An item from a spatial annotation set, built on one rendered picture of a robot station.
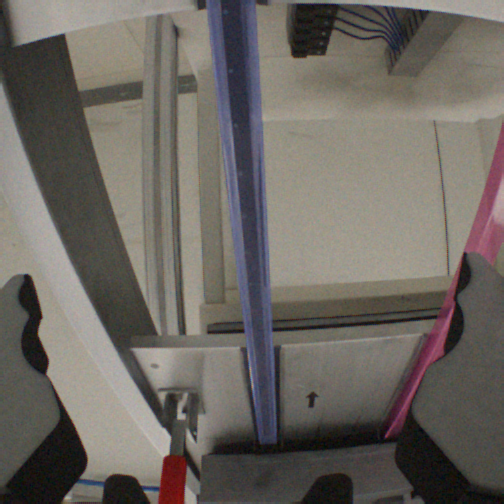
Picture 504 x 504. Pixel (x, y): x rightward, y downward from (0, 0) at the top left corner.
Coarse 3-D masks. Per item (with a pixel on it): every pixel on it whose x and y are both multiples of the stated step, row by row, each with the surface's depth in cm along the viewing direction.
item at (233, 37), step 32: (224, 0) 10; (224, 32) 11; (256, 32) 11; (224, 64) 11; (256, 64) 11; (224, 96) 12; (256, 96) 12; (224, 128) 13; (256, 128) 13; (224, 160) 14; (256, 160) 14; (256, 192) 15; (256, 224) 16; (256, 256) 17; (256, 288) 18; (256, 320) 20; (256, 352) 22; (256, 384) 24; (256, 416) 28
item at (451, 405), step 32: (480, 256) 10; (480, 288) 9; (480, 320) 8; (448, 352) 7; (480, 352) 7; (448, 384) 7; (480, 384) 6; (416, 416) 6; (448, 416) 6; (480, 416) 6; (416, 448) 6; (448, 448) 5; (480, 448) 5; (416, 480) 6; (448, 480) 5; (480, 480) 5
